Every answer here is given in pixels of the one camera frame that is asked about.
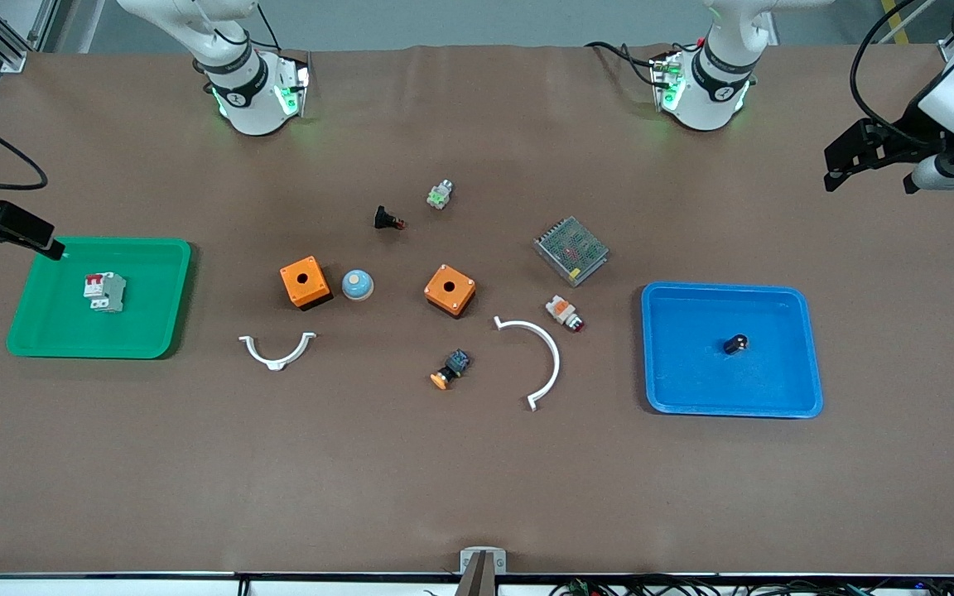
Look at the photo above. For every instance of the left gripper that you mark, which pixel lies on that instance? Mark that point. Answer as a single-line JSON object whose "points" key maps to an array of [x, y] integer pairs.
{"points": [[901, 138]]}

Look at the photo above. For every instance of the white circuit breaker red switch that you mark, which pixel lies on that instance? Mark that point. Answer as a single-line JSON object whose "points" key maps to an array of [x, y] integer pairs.
{"points": [[113, 294]]}

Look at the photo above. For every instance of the black cylindrical capacitor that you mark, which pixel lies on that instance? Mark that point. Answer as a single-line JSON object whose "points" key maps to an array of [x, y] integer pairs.
{"points": [[734, 344]]}

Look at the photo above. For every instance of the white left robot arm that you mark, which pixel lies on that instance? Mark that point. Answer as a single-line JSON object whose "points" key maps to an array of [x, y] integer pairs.
{"points": [[709, 83]]}

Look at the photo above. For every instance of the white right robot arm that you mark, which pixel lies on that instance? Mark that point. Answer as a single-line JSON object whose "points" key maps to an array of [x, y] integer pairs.
{"points": [[249, 99]]}

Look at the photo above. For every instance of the green plastic tray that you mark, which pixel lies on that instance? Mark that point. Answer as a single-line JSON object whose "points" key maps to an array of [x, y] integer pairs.
{"points": [[146, 323]]}

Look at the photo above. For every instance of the blue plastic tray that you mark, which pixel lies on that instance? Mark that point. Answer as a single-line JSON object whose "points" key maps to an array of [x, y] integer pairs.
{"points": [[692, 381]]}

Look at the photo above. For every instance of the metal mesh power supply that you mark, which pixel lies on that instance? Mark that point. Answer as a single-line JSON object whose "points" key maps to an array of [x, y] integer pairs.
{"points": [[572, 251]]}

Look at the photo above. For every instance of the blue dome buzzer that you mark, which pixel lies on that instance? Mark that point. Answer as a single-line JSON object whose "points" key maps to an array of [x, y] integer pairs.
{"points": [[357, 287]]}

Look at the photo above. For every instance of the black push button red tip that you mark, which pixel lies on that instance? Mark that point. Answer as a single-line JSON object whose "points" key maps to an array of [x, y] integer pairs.
{"points": [[383, 218]]}

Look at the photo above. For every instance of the white green push button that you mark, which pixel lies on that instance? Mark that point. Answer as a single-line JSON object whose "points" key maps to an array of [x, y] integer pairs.
{"points": [[440, 197]]}

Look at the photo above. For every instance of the orange mushroom push button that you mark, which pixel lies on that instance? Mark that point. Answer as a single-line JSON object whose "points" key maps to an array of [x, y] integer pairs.
{"points": [[454, 365]]}

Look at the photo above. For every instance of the brown table cover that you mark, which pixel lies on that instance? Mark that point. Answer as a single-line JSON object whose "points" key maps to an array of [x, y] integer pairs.
{"points": [[444, 480]]}

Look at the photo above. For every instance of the orange button enclosure box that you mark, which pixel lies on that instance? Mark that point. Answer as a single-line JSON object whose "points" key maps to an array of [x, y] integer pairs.
{"points": [[317, 281], [460, 290]]}

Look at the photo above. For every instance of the orange white red indicator switch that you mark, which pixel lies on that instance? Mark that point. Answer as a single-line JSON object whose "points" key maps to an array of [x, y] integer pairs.
{"points": [[561, 310]]}

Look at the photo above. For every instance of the grey metal bracket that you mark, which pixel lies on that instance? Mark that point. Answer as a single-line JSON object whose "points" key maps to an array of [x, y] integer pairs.
{"points": [[467, 556]]}

